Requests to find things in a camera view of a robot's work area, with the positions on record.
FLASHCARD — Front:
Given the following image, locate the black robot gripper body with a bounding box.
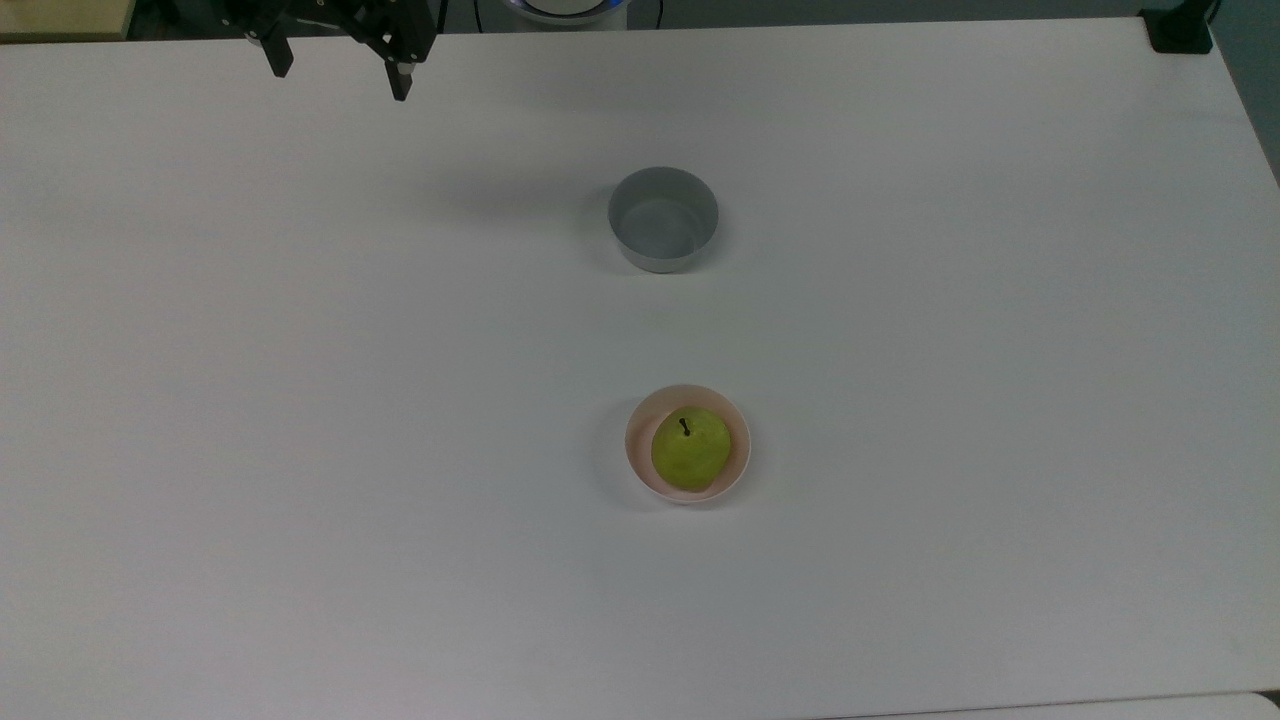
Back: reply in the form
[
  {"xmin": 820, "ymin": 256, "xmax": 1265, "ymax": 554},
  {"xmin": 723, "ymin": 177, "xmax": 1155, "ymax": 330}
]
[{"xmin": 222, "ymin": 0, "xmax": 442, "ymax": 67}]

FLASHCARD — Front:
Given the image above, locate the green pear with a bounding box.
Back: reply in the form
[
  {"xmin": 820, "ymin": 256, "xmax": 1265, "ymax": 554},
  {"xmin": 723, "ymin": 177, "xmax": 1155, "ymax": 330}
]
[{"xmin": 651, "ymin": 406, "xmax": 733, "ymax": 493}]

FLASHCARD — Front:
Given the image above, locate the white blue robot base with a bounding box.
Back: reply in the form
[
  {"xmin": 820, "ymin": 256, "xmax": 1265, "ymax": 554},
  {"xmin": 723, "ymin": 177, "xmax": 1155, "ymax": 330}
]
[{"xmin": 497, "ymin": 0, "xmax": 633, "ymax": 28}]

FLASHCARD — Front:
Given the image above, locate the grey plastic bowl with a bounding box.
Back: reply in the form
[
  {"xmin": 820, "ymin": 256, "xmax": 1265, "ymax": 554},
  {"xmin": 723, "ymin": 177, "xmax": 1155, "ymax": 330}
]
[{"xmin": 607, "ymin": 166, "xmax": 721, "ymax": 275}]

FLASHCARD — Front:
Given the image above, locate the pink plastic bowl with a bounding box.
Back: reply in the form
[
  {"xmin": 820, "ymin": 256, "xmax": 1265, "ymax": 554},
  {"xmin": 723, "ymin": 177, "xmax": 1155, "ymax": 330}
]
[{"xmin": 624, "ymin": 384, "xmax": 752, "ymax": 505}]

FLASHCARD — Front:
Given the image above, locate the light wooden board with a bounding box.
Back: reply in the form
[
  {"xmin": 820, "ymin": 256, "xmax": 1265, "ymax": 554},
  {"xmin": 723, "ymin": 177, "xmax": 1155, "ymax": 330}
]
[{"xmin": 0, "ymin": 0, "xmax": 137, "ymax": 43}]

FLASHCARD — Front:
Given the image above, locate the black table clamp mount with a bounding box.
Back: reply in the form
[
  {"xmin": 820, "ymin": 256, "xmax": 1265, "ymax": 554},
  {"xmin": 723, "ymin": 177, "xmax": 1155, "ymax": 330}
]
[{"xmin": 1139, "ymin": 0, "xmax": 1223, "ymax": 55}]

